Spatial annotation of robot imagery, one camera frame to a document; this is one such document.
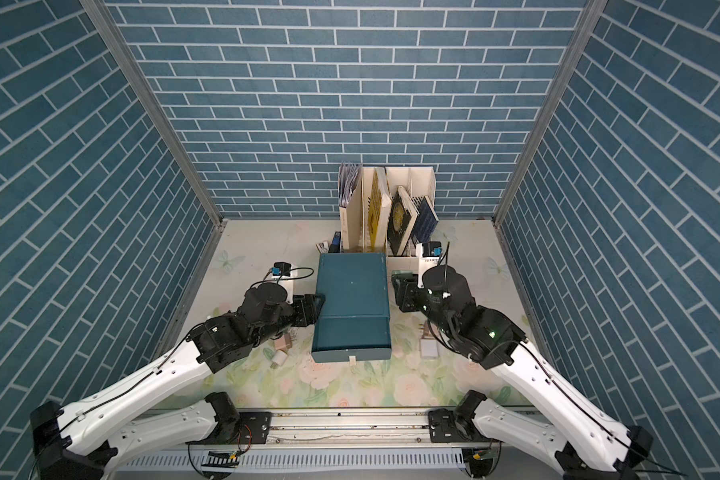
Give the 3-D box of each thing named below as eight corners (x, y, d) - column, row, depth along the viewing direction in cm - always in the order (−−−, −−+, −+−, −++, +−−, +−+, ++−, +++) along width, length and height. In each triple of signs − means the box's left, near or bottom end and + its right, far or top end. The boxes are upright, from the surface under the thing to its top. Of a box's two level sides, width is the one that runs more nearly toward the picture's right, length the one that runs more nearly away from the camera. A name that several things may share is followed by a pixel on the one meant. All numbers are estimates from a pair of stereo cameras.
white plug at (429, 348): (420, 358, 87) (421, 355, 85) (419, 342, 90) (420, 339, 88) (437, 358, 87) (439, 355, 85) (435, 342, 90) (436, 339, 88)
